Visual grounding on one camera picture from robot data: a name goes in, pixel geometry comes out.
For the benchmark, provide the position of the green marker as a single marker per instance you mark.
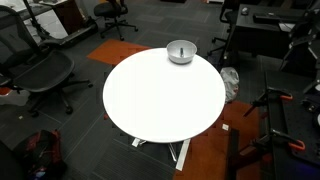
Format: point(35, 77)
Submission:
point(182, 52)

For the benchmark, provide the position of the grey bowl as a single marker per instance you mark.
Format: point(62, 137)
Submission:
point(181, 53)

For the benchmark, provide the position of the black chair with armrests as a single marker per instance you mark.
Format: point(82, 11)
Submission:
point(225, 20)

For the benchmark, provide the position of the black mesh office chair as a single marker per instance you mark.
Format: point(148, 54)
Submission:
point(40, 71)

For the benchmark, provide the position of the black upright post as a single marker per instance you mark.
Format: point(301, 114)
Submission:
point(233, 153)

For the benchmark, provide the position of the white plastic bag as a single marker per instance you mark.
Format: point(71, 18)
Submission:
point(230, 83)

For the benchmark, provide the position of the white desk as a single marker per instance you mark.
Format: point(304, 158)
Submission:
point(50, 21)

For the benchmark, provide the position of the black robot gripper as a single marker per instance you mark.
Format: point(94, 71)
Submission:
point(305, 25)

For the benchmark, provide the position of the black swivel office chair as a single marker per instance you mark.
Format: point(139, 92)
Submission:
point(111, 11)

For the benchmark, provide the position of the black kick scooter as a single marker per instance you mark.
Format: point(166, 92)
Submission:
point(68, 35)

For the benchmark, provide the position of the brown wooden cabinet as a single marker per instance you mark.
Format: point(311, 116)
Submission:
point(68, 15)

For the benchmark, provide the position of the white paper sheet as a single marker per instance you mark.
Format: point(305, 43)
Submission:
point(286, 27)

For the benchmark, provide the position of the grey computer mouse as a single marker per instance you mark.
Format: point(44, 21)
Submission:
point(245, 10)

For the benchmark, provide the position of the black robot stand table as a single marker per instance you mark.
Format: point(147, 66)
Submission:
point(293, 133)

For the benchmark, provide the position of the small white paper tag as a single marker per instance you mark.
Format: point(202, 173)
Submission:
point(225, 127)

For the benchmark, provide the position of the white plastic floor base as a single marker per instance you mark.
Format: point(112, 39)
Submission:
point(13, 97)

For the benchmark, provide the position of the red and black backpack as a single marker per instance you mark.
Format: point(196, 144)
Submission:
point(41, 155)

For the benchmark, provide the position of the black desk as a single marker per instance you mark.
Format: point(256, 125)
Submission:
point(263, 36)

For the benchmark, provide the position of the black keyboard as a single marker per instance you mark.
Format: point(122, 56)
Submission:
point(268, 18)

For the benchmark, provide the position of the white metal table base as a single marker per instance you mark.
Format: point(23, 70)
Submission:
point(182, 153)

